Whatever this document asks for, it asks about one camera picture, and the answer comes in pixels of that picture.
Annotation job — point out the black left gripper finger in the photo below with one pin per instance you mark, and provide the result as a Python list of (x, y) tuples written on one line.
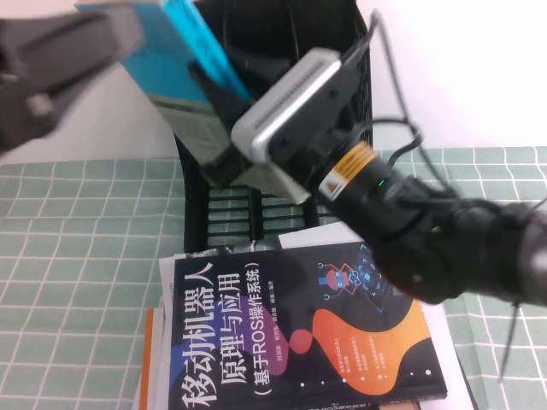
[(77, 68), (85, 30)]

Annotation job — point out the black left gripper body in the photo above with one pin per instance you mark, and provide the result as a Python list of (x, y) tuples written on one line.
[(15, 85)]

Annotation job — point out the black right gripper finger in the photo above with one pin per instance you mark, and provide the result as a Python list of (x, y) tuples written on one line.
[(222, 111), (260, 70)]

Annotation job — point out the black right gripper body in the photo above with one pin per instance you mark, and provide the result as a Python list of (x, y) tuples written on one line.
[(350, 102)]

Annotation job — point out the blue and grey DTC book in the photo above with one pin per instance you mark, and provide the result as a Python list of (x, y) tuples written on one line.
[(179, 55)]

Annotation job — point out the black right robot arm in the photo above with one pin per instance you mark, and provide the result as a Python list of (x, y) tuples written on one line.
[(427, 239)]

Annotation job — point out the black plastic book holder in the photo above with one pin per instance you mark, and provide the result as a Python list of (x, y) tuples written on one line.
[(222, 213)]

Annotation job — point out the orange-edged book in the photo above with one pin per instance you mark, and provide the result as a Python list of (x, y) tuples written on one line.
[(148, 363)]

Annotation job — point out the large white book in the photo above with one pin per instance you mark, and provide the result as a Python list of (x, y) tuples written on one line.
[(448, 363)]

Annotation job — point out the tan book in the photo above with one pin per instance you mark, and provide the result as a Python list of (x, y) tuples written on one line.
[(401, 405)]

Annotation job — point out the green checked tablecloth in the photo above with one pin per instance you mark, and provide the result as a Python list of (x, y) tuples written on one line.
[(64, 256)]

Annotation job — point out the dark robot textbook orange swirl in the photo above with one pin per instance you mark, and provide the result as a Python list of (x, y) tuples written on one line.
[(256, 320)]

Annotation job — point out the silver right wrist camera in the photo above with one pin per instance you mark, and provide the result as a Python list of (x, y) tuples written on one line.
[(290, 102)]

